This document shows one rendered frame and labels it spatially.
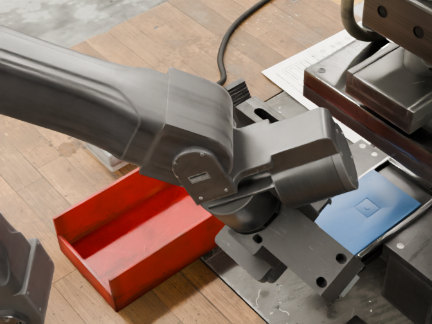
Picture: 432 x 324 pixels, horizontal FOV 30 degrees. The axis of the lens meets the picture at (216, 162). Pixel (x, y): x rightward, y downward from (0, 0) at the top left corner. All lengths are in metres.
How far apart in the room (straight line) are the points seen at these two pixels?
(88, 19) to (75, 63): 2.36
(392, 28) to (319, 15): 0.62
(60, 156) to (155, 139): 0.52
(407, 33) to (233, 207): 0.21
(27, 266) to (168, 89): 0.25
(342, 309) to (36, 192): 0.42
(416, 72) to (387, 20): 0.07
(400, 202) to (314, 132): 0.30
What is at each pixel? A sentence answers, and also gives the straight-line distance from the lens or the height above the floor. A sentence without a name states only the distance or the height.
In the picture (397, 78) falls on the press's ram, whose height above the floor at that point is 1.18.
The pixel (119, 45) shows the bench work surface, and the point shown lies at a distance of 1.28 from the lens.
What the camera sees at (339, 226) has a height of 0.99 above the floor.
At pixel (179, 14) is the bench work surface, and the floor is 0.90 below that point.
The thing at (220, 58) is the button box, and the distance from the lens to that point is 1.22.
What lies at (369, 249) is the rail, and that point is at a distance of 0.86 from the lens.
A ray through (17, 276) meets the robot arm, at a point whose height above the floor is 1.07.
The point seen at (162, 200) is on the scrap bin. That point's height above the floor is 0.90.
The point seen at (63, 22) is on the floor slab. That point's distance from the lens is 2.96.
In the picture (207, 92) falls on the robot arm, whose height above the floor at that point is 1.25.
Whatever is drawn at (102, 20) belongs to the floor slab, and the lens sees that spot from 2.94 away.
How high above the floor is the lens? 1.65
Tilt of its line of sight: 45 degrees down
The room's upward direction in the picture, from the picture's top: 3 degrees counter-clockwise
